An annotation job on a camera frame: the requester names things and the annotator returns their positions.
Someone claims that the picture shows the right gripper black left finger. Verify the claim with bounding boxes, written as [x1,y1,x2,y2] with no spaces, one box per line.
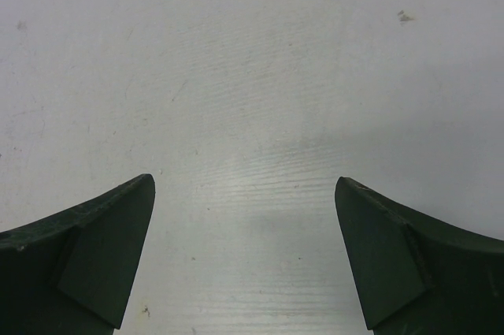
[1,173,155,334]

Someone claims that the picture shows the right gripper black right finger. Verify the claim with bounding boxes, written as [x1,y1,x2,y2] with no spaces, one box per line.
[335,177,503,334]

